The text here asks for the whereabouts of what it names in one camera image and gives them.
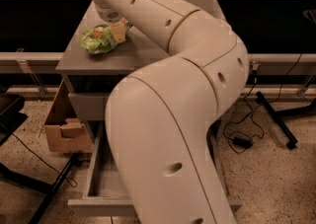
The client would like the black stand leg right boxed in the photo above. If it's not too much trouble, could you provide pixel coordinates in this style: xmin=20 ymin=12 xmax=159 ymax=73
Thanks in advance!
xmin=256 ymin=92 xmax=316 ymax=150

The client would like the black stand left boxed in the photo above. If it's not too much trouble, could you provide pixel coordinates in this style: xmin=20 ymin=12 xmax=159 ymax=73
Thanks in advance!
xmin=0 ymin=100 xmax=80 ymax=224

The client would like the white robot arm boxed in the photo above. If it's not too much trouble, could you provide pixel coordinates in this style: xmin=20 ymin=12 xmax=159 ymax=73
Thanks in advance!
xmin=95 ymin=0 xmax=249 ymax=224

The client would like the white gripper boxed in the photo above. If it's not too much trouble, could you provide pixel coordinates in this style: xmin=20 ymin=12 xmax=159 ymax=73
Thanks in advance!
xmin=93 ymin=0 xmax=128 ymax=43

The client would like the grey drawer cabinet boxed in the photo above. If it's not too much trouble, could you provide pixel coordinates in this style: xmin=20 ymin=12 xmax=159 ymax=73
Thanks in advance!
xmin=55 ymin=0 xmax=250 ymax=143

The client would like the green rice chip bag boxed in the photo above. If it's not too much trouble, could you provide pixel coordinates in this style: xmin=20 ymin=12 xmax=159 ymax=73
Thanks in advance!
xmin=80 ymin=25 xmax=120 ymax=54

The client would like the black thin floor cable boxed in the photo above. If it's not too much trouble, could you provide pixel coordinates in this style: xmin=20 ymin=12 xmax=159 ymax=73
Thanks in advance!
xmin=0 ymin=122 xmax=79 ymax=188

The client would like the cardboard box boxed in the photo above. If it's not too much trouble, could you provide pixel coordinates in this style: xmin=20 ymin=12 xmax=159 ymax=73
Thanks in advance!
xmin=44 ymin=82 xmax=94 ymax=153

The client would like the open grey middle drawer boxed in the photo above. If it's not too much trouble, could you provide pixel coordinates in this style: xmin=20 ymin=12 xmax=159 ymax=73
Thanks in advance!
xmin=67 ymin=119 xmax=243 ymax=219

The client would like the black power adapter with cable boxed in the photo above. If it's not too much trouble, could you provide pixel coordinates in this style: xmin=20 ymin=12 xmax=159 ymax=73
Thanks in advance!
xmin=223 ymin=78 xmax=265 ymax=154

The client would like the closed grey top drawer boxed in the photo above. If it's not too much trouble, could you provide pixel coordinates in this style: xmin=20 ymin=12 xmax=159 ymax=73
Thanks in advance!
xmin=68 ymin=93 xmax=109 ymax=121

